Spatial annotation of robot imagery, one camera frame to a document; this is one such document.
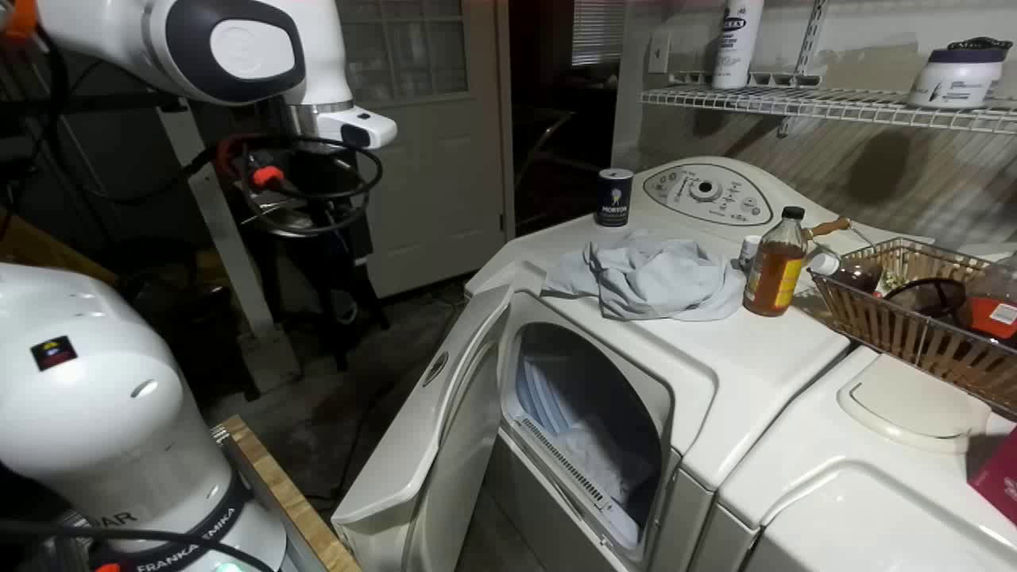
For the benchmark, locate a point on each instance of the black item in basket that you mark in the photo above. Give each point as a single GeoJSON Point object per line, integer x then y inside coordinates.
{"type": "Point", "coordinates": [927, 300]}

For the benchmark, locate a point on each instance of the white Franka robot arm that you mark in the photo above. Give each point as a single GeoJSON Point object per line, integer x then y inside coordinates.
{"type": "Point", "coordinates": [95, 415]}

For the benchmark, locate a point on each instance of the amber liquid bottle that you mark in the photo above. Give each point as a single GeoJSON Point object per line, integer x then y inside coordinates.
{"type": "Point", "coordinates": [777, 272]}

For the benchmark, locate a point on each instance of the tall white spray can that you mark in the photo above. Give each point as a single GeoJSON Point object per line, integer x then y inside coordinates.
{"type": "Point", "coordinates": [736, 44]}

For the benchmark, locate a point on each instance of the white front-loading laundry machine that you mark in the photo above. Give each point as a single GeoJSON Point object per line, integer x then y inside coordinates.
{"type": "Point", "coordinates": [718, 350]}

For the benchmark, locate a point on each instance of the white top-loading laundry machine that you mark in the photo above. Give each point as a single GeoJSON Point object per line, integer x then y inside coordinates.
{"type": "Point", "coordinates": [870, 489]}

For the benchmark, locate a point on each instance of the wooden plank edge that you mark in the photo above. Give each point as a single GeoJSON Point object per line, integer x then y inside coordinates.
{"type": "Point", "coordinates": [282, 489]}

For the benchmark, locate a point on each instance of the pink red box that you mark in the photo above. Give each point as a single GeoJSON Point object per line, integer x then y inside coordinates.
{"type": "Point", "coordinates": [1000, 477]}

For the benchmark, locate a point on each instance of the red item in basket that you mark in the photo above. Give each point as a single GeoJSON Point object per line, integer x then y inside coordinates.
{"type": "Point", "coordinates": [995, 315]}

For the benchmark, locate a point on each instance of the white door with window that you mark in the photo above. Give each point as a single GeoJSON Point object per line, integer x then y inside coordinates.
{"type": "Point", "coordinates": [433, 161]}

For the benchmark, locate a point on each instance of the white jar with dark lid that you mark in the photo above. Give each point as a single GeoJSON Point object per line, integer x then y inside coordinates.
{"type": "Point", "coordinates": [958, 79]}

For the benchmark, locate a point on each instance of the small white capped bottle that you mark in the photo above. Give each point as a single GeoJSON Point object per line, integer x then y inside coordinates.
{"type": "Point", "coordinates": [823, 265]}

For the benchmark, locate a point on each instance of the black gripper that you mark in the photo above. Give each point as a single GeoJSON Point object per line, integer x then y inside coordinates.
{"type": "Point", "coordinates": [306, 195]}

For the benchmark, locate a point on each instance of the brown wicker basket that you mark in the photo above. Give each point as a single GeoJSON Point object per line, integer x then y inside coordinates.
{"type": "Point", "coordinates": [909, 339]}

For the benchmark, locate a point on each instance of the light grey clothing item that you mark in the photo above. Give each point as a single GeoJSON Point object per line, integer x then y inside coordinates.
{"type": "Point", "coordinates": [655, 278]}

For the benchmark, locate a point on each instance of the black cylindrical can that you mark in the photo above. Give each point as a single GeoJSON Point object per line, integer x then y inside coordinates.
{"type": "Point", "coordinates": [614, 197]}

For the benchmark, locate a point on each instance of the white clothes in drum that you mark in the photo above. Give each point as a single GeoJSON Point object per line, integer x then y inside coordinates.
{"type": "Point", "coordinates": [559, 424]}

